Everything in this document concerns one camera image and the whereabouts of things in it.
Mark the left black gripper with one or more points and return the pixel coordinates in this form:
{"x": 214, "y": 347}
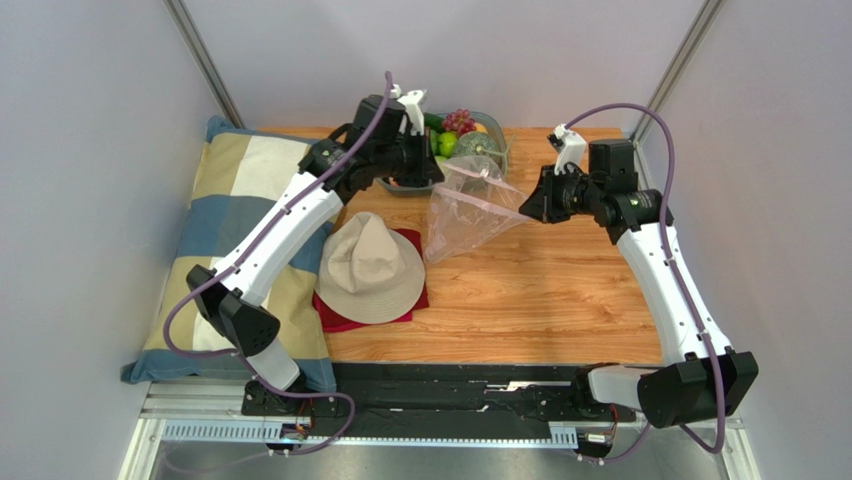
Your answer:
{"x": 428, "y": 168}

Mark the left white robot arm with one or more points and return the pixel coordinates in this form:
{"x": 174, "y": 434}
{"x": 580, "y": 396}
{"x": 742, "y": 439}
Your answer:
{"x": 388, "y": 137}

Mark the green apple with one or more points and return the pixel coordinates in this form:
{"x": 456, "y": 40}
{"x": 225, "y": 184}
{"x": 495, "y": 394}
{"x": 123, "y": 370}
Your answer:
{"x": 445, "y": 144}

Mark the aluminium frame post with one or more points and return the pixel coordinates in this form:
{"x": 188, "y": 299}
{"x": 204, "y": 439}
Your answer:
{"x": 193, "y": 39}
{"x": 692, "y": 40}

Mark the clear zip top bag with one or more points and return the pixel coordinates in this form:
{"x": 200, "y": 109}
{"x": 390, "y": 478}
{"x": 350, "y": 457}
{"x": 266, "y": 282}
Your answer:
{"x": 473, "y": 205}

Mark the purple grapes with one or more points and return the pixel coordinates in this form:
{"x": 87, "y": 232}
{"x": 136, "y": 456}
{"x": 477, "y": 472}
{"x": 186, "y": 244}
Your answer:
{"x": 460, "y": 122}

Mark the red cloth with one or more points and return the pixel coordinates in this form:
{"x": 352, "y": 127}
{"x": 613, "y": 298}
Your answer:
{"x": 333, "y": 322}

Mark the green cucumber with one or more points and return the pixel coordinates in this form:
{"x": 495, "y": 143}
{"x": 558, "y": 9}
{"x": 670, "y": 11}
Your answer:
{"x": 434, "y": 122}

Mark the left aluminium frame post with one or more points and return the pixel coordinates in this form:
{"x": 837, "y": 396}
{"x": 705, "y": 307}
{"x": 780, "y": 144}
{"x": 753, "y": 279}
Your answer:
{"x": 193, "y": 39}

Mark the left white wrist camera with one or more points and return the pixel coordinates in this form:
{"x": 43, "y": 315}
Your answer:
{"x": 414, "y": 102}

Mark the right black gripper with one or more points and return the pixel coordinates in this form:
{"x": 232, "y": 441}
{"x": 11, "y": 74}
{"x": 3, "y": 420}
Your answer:
{"x": 544, "y": 197}

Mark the right aluminium frame post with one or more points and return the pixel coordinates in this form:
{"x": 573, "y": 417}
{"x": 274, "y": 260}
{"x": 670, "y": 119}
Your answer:
{"x": 692, "y": 40}

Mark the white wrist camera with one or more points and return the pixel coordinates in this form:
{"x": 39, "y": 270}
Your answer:
{"x": 414, "y": 102}
{"x": 570, "y": 147}

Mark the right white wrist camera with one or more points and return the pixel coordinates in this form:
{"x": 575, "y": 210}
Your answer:
{"x": 570, "y": 147}

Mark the grey plastic basket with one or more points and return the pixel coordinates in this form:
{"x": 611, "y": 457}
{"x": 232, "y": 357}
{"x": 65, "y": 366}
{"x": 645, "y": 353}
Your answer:
{"x": 491, "y": 127}

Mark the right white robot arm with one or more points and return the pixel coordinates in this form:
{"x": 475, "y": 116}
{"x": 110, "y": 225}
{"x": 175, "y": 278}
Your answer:
{"x": 703, "y": 376}

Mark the beige bucket hat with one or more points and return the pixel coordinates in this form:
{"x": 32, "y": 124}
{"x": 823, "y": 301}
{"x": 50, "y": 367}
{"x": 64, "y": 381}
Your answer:
{"x": 369, "y": 273}

